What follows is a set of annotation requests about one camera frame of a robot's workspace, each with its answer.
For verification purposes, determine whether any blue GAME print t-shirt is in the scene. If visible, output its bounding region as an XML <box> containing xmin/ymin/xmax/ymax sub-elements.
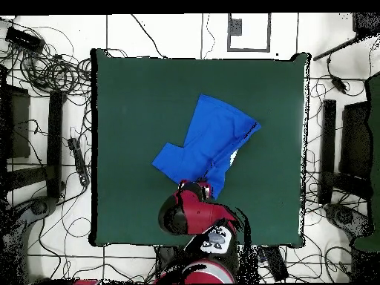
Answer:
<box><xmin>151</xmin><ymin>94</ymin><xmax>262</xmax><ymax>200</ymax></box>

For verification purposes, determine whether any black flat panel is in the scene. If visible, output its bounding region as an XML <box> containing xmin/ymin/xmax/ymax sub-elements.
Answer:
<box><xmin>0</xmin><ymin>84</ymin><xmax>31</xmax><ymax>160</ymax></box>
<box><xmin>339</xmin><ymin>100</ymin><xmax>372</xmax><ymax>179</ymax></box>

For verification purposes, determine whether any dark green table cloth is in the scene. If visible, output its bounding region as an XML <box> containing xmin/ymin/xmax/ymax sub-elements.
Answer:
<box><xmin>88</xmin><ymin>48</ymin><xmax>311</xmax><ymax>249</ymax></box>

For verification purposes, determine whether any black power strip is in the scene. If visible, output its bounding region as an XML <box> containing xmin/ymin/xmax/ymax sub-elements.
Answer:
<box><xmin>260</xmin><ymin>245</ymin><xmax>290</xmax><ymax>283</ymax></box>
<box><xmin>67</xmin><ymin>137</ymin><xmax>91</xmax><ymax>187</ymax></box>

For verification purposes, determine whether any long black bar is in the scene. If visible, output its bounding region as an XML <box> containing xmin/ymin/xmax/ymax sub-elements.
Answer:
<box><xmin>318</xmin><ymin>99</ymin><xmax>337</xmax><ymax>206</ymax></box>
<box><xmin>46</xmin><ymin>90</ymin><xmax>67</xmax><ymax>199</ymax></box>

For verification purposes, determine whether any black power adapter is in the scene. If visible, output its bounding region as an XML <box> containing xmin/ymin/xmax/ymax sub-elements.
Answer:
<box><xmin>330</xmin><ymin>75</ymin><xmax>349</xmax><ymax>94</ymax></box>

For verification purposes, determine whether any dark green fabric object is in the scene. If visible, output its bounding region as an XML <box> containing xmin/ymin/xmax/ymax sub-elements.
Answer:
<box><xmin>353</xmin><ymin>71</ymin><xmax>380</xmax><ymax>253</ymax></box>

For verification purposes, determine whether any black rod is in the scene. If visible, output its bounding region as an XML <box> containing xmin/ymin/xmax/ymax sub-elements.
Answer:
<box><xmin>312</xmin><ymin>35</ymin><xmax>361</xmax><ymax>62</ymax></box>

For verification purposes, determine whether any black electronics box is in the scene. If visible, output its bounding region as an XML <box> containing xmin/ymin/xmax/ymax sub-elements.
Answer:
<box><xmin>4</xmin><ymin>26</ymin><xmax>46</xmax><ymax>54</ymax></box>

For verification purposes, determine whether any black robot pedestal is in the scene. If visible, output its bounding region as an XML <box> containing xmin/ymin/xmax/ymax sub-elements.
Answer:
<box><xmin>155</xmin><ymin>245</ymin><xmax>182</xmax><ymax>275</ymax></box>

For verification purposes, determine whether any grey rectangular floor frame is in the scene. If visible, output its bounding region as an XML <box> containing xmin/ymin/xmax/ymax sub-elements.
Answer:
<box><xmin>227</xmin><ymin>13</ymin><xmax>272</xmax><ymax>53</ymax></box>

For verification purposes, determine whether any tangle of black cables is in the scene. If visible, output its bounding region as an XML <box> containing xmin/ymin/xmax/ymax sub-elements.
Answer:
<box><xmin>16</xmin><ymin>51</ymin><xmax>93</xmax><ymax>100</ymax></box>

